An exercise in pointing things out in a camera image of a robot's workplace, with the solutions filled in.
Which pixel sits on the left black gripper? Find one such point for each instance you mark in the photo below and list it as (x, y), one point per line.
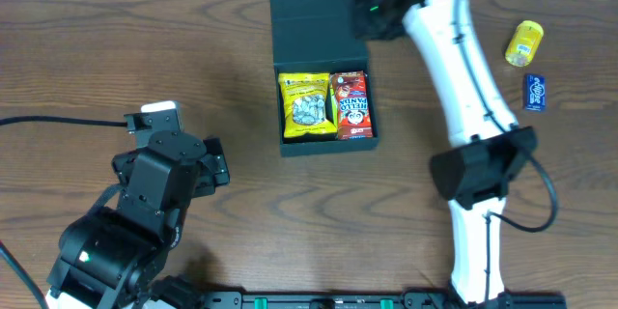
(215, 165)

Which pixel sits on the black gift box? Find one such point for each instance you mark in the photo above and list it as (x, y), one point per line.
(317, 36)

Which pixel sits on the red Hello Panda box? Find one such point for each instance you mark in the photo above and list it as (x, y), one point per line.
(352, 105)

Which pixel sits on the yellow plastic canister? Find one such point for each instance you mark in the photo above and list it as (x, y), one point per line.
(524, 43)

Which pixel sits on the yellow candy bag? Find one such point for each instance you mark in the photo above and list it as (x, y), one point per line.
(304, 98)

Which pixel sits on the green Pretz snack box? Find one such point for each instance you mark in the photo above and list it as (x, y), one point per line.
(333, 105)

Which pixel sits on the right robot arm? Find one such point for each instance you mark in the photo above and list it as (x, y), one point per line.
(474, 175)

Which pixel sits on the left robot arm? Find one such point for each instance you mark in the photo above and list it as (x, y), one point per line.
(109, 256)

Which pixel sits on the blue Eclipse mint tin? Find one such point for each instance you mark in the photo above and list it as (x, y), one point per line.
(534, 93)

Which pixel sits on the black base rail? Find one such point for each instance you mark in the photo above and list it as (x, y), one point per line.
(409, 300)

